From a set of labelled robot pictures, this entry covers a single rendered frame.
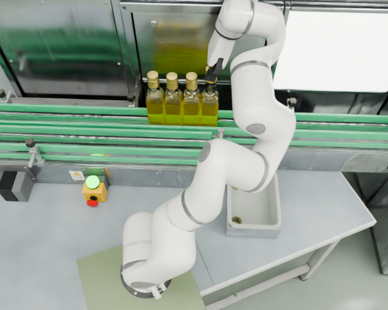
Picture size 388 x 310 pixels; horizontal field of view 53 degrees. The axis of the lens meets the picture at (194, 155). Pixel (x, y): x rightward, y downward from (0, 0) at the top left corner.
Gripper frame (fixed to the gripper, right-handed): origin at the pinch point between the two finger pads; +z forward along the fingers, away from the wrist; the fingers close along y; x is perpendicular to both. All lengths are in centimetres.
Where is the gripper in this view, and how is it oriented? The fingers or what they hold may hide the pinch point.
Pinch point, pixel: (211, 70)
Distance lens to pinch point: 115.6
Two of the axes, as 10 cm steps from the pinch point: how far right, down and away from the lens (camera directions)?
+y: -0.7, 8.2, -5.6
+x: 9.6, 2.0, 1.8
